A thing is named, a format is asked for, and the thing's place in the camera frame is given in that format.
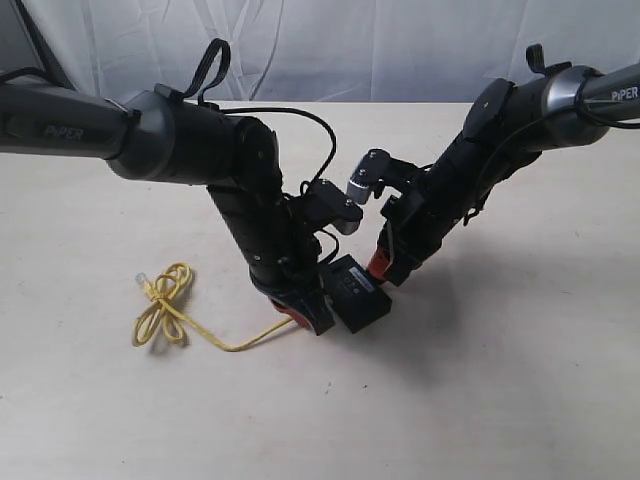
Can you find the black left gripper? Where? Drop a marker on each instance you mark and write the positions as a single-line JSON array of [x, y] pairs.
[[291, 281]]

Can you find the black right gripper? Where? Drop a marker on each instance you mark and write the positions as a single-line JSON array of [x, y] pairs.
[[415, 225]]

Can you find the black network switch box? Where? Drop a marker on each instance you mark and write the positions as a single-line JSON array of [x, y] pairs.
[[355, 296]]

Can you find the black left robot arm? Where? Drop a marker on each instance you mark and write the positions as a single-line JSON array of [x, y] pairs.
[[167, 135]]

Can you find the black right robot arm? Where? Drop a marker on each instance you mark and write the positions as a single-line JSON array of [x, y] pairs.
[[507, 128]]

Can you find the grey backdrop curtain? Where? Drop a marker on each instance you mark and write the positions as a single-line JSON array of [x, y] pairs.
[[361, 51]]

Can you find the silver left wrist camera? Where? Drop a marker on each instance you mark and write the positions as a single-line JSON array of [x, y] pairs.
[[324, 204]]

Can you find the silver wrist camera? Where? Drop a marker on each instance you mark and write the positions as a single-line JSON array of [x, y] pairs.
[[324, 204], [376, 171]]

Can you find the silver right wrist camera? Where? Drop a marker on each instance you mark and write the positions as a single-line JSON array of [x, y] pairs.
[[376, 171]]

